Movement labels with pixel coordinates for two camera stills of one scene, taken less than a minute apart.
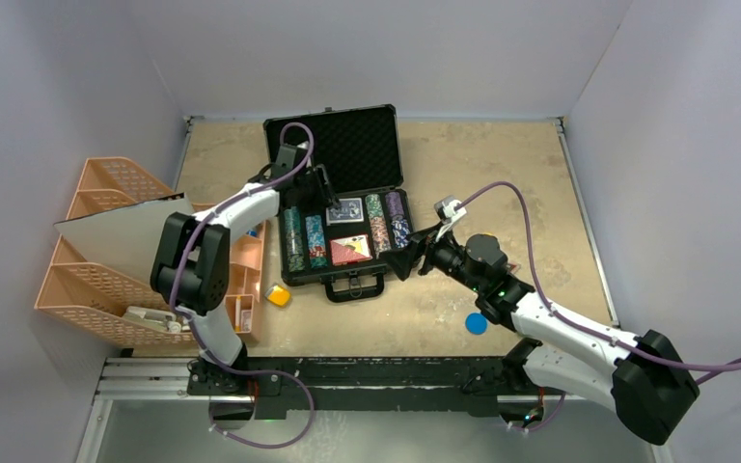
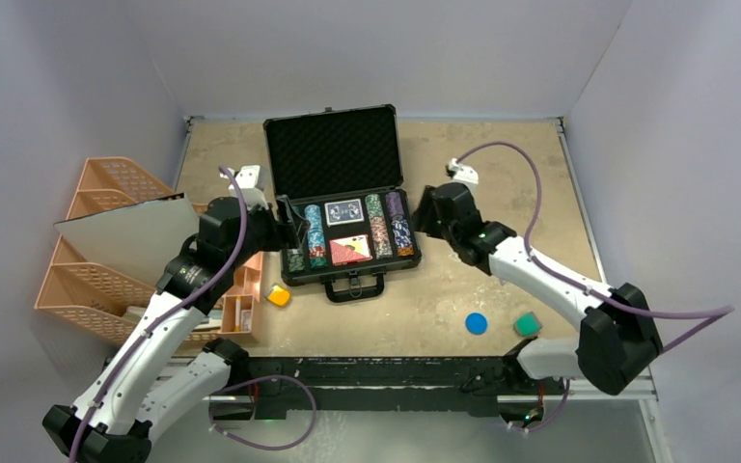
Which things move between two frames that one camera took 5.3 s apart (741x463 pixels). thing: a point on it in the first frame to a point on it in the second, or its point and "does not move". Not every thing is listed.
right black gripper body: x=448 y=258 to x=426 y=220
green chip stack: x=374 y=207 does not move
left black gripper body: x=312 y=199 to x=264 y=234
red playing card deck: x=350 y=250 does not move
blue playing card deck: x=349 y=210 does not move
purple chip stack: x=395 y=205 does not move
